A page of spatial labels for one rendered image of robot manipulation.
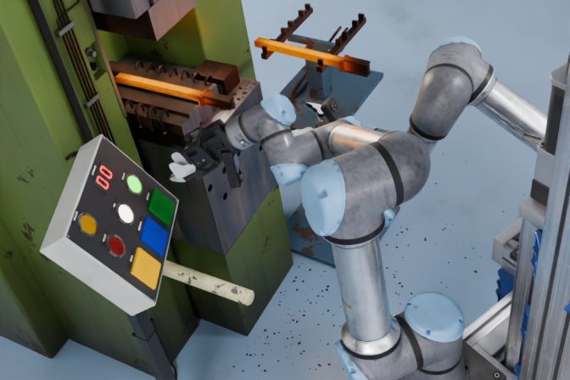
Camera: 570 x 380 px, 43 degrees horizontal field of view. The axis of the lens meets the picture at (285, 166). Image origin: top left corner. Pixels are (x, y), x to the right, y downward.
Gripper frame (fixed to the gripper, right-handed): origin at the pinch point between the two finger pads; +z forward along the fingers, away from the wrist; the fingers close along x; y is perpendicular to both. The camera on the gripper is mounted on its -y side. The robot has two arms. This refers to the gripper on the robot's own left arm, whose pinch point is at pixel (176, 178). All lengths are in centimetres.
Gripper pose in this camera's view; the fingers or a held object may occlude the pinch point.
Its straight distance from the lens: 178.0
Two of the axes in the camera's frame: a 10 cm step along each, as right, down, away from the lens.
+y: -6.1, -6.1, -5.2
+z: -7.9, 4.2, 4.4
